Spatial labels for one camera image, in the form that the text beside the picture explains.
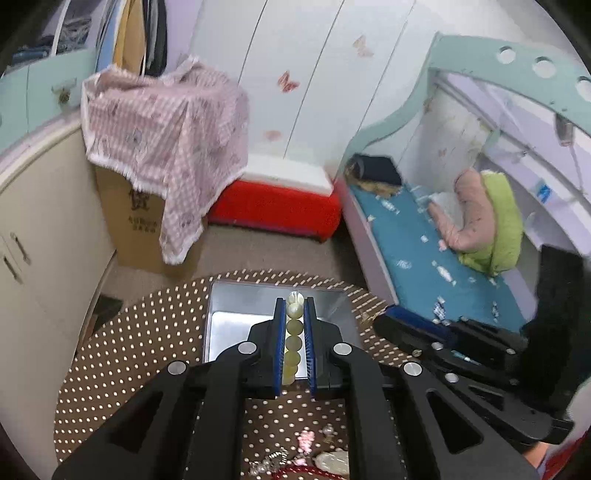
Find person's right hand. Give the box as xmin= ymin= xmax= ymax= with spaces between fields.
xmin=522 ymin=442 xmax=550 ymax=469

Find pink and green quilt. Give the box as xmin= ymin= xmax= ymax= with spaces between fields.
xmin=428 ymin=168 xmax=524 ymax=277

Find crystal bead bracelet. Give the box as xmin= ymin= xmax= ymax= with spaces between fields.
xmin=248 ymin=449 xmax=290 ymax=478

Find cream curved cabinet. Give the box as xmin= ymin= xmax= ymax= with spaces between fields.
xmin=1 ymin=113 xmax=114 ymax=479

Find pink checkered cloth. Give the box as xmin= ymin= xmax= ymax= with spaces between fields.
xmin=80 ymin=57 xmax=249 ymax=265

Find white wardrobe with butterflies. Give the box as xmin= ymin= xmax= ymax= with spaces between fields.
xmin=190 ymin=1 xmax=448 ymax=167

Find metal rectangular tin box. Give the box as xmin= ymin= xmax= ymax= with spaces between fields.
xmin=201 ymin=279 xmax=366 ymax=380

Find dark folded clothes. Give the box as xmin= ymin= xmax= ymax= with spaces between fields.
xmin=346 ymin=154 xmax=403 ymax=186

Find teal bunk bed frame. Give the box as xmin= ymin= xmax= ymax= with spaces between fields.
xmin=331 ymin=32 xmax=591 ymax=259

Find red storage ottoman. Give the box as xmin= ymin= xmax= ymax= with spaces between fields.
xmin=207 ymin=154 xmax=342 ymax=242

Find white jade pendant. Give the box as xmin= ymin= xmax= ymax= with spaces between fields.
xmin=314 ymin=449 xmax=349 ymax=477

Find blue patterned mattress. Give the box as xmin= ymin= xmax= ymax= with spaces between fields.
xmin=349 ymin=186 xmax=526 ymax=332

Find hanging clothes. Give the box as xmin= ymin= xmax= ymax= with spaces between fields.
xmin=112 ymin=0 xmax=168 ymax=77

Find white pillow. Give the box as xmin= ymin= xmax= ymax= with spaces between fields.
xmin=430 ymin=192 xmax=464 ymax=228

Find yellow-green bead bracelet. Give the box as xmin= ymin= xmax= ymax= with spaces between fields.
xmin=280 ymin=291 xmax=307 ymax=387

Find brown cardboard box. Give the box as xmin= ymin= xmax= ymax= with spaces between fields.
xmin=95 ymin=166 xmax=202 ymax=279

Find teal drawer unit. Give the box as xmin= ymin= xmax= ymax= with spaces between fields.
xmin=0 ymin=45 xmax=100 ymax=153

